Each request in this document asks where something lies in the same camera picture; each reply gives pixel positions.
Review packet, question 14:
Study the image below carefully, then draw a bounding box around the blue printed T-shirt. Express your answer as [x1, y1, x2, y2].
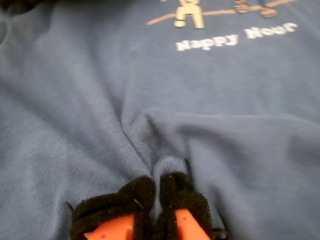
[0, 0, 320, 240]

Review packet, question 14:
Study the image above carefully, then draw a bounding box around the orange gripper padded finger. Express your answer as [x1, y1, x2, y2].
[66, 175, 158, 240]
[156, 171, 228, 240]

